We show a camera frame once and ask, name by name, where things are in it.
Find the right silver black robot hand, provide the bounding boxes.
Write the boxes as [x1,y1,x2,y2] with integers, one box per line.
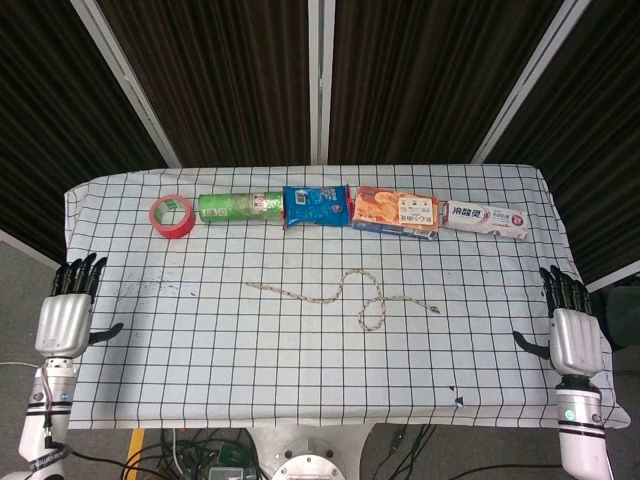
[512,265,606,380]

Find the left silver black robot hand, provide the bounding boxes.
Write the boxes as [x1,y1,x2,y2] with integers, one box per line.
[33,252,125,360]

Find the thin braided beige rope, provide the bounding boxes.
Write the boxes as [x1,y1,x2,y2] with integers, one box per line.
[245,269,441,332]

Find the silver robot base flange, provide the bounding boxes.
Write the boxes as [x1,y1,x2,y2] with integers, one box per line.
[244,424,381,480]

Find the dark floor object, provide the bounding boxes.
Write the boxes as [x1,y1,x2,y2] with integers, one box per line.
[597,287,640,351]

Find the red tape roll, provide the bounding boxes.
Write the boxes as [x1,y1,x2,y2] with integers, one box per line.
[148,194,197,240]

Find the yellow floor tape strip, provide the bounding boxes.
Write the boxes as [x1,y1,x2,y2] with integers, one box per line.
[127,428,146,471]

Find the white toothpaste box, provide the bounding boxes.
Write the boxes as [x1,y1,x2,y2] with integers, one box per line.
[438,200,530,242]

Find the dark brown partition panel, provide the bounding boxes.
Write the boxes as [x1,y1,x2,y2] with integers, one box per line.
[97,0,311,169]
[484,0,640,286]
[327,0,566,166]
[0,0,169,261]

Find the green chips can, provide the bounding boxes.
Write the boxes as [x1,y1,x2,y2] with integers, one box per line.
[197,191,285,225]

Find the green circuit board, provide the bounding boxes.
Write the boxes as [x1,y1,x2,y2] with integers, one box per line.
[219,442,251,466]

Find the grey electronic box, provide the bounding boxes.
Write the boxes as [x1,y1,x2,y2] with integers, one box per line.
[207,467,256,480]

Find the orange cracker box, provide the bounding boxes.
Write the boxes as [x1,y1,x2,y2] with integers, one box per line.
[351,185,442,242]

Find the white black grid tablecloth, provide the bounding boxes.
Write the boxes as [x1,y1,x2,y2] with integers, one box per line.
[63,163,632,431]

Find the blue cookie packet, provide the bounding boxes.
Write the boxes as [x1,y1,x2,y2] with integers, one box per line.
[280,184,353,231]

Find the white low partition rail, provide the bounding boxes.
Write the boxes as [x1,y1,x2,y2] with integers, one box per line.
[0,228,69,274]
[584,272,640,294]

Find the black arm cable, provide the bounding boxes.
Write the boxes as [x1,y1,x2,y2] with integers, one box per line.
[42,364,126,471]

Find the tangled black floor cables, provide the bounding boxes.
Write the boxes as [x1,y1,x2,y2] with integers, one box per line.
[119,427,271,480]

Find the black floor cables with plug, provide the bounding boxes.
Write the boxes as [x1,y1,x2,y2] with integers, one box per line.
[384,424,439,480]

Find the white slanted partition post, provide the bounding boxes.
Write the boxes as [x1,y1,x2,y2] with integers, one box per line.
[472,0,591,165]
[69,0,182,169]

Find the white upright partition post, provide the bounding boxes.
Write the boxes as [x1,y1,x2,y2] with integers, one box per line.
[307,0,336,166]

